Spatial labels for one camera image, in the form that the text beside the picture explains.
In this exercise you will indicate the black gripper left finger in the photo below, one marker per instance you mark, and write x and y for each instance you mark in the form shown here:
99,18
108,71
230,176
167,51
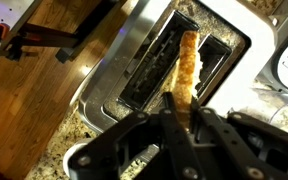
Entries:
174,140

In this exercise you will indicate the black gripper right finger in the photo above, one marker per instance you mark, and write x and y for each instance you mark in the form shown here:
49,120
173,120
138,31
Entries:
224,140

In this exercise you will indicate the brown bread slice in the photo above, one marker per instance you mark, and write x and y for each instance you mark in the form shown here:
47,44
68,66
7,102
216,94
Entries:
187,66

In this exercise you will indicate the stainless steel two-slot toaster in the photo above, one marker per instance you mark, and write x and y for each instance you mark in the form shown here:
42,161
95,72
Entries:
117,66

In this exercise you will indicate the black orange bar clamp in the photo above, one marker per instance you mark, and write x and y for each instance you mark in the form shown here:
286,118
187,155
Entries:
44,40

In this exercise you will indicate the white perforated base plate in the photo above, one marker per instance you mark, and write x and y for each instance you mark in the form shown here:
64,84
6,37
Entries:
14,10

